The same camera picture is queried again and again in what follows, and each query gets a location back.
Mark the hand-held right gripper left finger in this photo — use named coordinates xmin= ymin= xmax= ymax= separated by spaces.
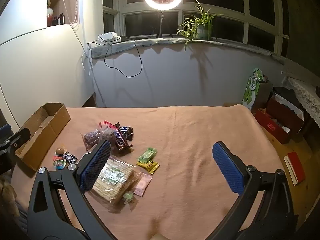
xmin=27 ymin=140 xmax=112 ymax=240

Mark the grey windowsill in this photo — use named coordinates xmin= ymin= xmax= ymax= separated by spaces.
xmin=91 ymin=37 xmax=285 ymax=65

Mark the brown cardboard box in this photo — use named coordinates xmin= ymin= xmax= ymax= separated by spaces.
xmin=15 ymin=102 xmax=71 ymax=172

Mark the clear cracker packet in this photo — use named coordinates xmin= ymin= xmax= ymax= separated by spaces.
xmin=90 ymin=155 xmax=143 ymax=207

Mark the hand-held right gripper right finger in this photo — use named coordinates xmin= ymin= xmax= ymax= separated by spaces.
xmin=212 ymin=141 xmax=299 ymax=240

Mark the dark mini chocolate packet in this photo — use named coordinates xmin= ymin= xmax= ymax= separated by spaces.
xmin=119 ymin=126 xmax=135 ymax=140

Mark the clear red-edged cake packet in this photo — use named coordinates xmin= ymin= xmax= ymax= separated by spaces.
xmin=99 ymin=120 xmax=120 ymax=143
xmin=80 ymin=129 xmax=103 ymax=152

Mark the green candy packet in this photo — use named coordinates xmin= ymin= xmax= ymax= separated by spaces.
xmin=137 ymin=147 xmax=158 ymax=164

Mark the potted spider plant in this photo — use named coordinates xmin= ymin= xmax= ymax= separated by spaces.
xmin=176 ymin=0 xmax=224 ymax=52

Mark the dark brown open box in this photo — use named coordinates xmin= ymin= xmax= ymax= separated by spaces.
xmin=266 ymin=94 xmax=304 ymax=134

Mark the black cable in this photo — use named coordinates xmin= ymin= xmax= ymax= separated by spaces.
xmin=104 ymin=36 xmax=154 ymax=78

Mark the white and red vase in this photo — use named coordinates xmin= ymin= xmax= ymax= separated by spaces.
xmin=46 ymin=0 xmax=54 ymax=27

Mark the pink snack packet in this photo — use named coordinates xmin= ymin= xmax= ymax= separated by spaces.
xmin=134 ymin=172 xmax=153 ymax=197

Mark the black tripod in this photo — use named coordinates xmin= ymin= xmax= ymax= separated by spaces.
xmin=155 ymin=10 xmax=175 ymax=39

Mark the colourful jelly cup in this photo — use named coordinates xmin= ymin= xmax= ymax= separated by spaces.
xmin=52 ymin=155 xmax=67 ymax=170

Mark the white cabinet panel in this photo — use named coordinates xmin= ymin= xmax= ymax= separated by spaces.
xmin=0 ymin=22 xmax=97 ymax=140

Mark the red box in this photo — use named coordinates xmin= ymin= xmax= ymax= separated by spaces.
xmin=255 ymin=107 xmax=292 ymax=144

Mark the brown carton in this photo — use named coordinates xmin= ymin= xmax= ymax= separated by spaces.
xmin=257 ymin=80 xmax=273 ymax=110

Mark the small green candy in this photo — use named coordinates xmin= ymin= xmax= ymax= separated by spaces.
xmin=122 ymin=191 xmax=135 ymax=203

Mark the white cable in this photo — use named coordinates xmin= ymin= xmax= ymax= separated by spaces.
xmin=81 ymin=39 xmax=105 ymax=107

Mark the green printed bag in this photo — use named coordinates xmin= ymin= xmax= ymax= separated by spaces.
xmin=242 ymin=67 xmax=264 ymax=110

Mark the white window frame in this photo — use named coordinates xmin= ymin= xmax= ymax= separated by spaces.
xmin=102 ymin=0 xmax=290 ymax=58

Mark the brown chocolate bar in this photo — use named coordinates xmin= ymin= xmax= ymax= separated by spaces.
xmin=110 ymin=124 xmax=133 ymax=152

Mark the red book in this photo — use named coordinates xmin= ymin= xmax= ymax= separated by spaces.
xmin=284 ymin=152 xmax=306 ymax=186

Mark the white lace cloth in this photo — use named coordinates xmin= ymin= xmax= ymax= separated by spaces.
xmin=282 ymin=76 xmax=320 ymax=128

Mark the white power box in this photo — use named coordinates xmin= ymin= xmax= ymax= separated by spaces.
xmin=98 ymin=32 xmax=122 ymax=44

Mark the yellow candy packet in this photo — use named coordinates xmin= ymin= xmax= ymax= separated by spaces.
xmin=136 ymin=159 xmax=160 ymax=175

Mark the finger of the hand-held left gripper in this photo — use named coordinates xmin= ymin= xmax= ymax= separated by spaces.
xmin=0 ymin=124 xmax=12 ymax=138
xmin=0 ymin=127 xmax=31 ymax=155

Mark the black and white candy packet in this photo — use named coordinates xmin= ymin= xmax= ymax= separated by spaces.
xmin=62 ymin=151 xmax=78 ymax=164

